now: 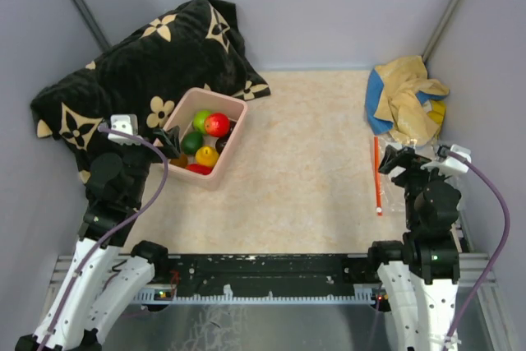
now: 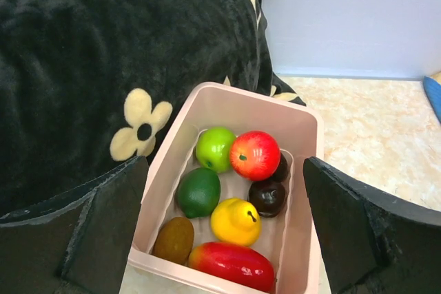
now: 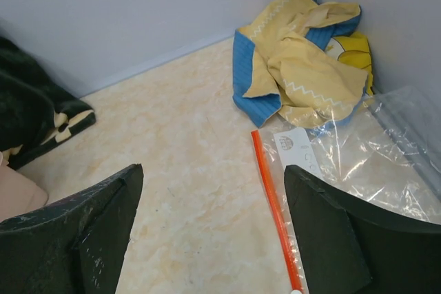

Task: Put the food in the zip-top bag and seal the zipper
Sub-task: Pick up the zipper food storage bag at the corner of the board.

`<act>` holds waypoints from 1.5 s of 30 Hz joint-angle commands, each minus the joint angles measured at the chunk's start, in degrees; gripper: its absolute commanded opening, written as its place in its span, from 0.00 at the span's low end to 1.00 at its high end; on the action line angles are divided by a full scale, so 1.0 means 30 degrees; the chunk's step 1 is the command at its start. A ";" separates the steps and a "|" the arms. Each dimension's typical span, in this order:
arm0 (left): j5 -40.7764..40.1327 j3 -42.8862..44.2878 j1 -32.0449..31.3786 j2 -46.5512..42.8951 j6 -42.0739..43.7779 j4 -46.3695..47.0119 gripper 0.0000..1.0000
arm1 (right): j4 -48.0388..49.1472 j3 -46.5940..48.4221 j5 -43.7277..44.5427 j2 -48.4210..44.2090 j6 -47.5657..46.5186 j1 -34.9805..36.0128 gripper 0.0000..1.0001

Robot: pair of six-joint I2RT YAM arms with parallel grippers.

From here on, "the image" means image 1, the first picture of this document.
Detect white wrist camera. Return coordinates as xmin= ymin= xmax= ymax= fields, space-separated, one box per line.
xmin=421 ymin=144 xmax=472 ymax=177
xmin=108 ymin=114 xmax=138 ymax=145

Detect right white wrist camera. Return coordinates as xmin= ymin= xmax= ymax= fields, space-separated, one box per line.
xmin=421 ymin=144 xmax=472 ymax=177

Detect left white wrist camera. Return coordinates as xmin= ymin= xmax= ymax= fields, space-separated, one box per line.
xmin=108 ymin=114 xmax=138 ymax=145

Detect dark purple plum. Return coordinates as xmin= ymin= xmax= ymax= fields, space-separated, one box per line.
xmin=215 ymin=136 xmax=229 ymax=155

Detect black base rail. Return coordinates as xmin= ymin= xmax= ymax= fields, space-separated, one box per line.
xmin=150 ymin=253 xmax=381 ymax=298

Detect red chili pepper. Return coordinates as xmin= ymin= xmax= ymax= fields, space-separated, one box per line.
xmin=186 ymin=164 xmax=213 ymax=175

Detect right corner frame post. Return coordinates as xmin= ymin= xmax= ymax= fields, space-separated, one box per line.
xmin=422 ymin=0 xmax=461 ymax=63

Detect red yellow apple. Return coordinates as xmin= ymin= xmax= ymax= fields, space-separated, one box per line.
xmin=204 ymin=113 xmax=230 ymax=138

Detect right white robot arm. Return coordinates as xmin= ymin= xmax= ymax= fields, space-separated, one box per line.
xmin=367 ymin=145 xmax=461 ymax=350

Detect light green apple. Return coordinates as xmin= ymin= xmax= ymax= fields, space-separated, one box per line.
xmin=192 ymin=109 xmax=212 ymax=135

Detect clear zip top bag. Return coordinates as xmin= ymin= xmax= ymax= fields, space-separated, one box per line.
xmin=370 ymin=135 xmax=405 ymax=216

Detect black floral pillow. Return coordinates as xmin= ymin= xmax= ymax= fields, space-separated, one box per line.
xmin=30 ymin=0 xmax=270 ymax=182

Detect yellow lemon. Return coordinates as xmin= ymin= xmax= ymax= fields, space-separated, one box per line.
xmin=195 ymin=145 xmax=219 ymax=168

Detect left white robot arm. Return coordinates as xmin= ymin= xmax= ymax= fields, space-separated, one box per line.
xmin=15 ymin=123 xmax=182 ymax=350

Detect yellow blue crumpled cloth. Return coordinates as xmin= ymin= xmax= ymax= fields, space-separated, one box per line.
xmin=365 ymin=56 xmax=450 ymax=145

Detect aluminium frame bar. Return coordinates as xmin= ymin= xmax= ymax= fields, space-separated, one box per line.
xmin=48 ymin=252 xmax=498 ymax=307

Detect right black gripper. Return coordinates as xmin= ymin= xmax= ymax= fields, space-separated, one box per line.
xmin=378 ymin=144 xmax=450 ymax=229

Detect dark green lime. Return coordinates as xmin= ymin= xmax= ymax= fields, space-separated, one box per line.
xmin=181 ymin=131 xmax=204 ymax=156

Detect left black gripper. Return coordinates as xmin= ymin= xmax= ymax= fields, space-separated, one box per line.
xmin=118 ymin=124 xmax=181 ymax=204

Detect pink plastic bin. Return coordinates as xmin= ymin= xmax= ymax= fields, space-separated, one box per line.
xmin=164 ymin=88 xmax=248 ymax=191

